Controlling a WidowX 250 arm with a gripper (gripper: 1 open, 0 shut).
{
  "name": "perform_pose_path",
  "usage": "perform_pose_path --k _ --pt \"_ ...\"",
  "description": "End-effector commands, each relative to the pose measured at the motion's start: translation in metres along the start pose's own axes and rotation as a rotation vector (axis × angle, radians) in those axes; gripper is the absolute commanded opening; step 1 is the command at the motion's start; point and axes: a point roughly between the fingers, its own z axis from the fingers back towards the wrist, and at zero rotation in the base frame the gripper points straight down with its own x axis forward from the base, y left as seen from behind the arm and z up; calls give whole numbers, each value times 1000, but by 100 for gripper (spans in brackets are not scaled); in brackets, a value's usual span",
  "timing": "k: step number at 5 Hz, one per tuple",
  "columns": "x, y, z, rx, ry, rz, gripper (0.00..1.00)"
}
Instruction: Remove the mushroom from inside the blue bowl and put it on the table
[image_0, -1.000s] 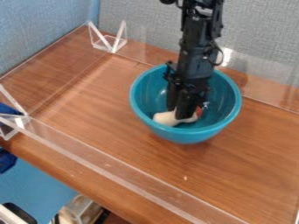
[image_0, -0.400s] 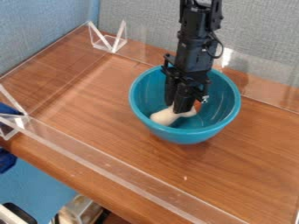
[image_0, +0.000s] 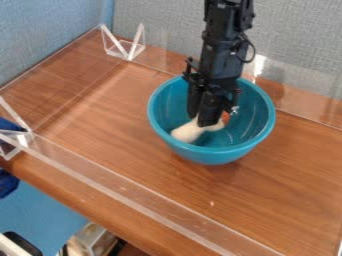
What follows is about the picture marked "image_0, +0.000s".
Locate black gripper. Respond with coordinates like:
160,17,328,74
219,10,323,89
183,33,251,127

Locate white brown toy mushroom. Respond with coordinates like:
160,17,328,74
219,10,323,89
171,112,229,143

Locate blue plastic bowl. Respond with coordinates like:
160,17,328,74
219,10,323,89
147,76,276,165

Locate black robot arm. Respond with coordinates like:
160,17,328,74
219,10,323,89
183,0,255,127

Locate clear acrylic back barrier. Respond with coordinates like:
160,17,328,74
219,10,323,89
100,23,342,130

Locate clear acrylic barrier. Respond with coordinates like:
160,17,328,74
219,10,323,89
0,130,286,256
100,23,342,130

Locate clear acrylic front barrier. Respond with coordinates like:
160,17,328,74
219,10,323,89
0,130,286,256

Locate white box under table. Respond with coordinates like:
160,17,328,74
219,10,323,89
66,222,117,256

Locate blue clamp object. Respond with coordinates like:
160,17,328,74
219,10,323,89
0,116,28,200

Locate black white device corner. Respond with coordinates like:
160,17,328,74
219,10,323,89
0,232,42,256

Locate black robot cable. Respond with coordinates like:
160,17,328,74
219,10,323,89
233,32,258,64

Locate clear acrylic corner bracket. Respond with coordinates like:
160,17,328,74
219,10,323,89
99,24,145,61

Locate clear acrylic left bracket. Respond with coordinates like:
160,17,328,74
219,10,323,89
0,96,33,161

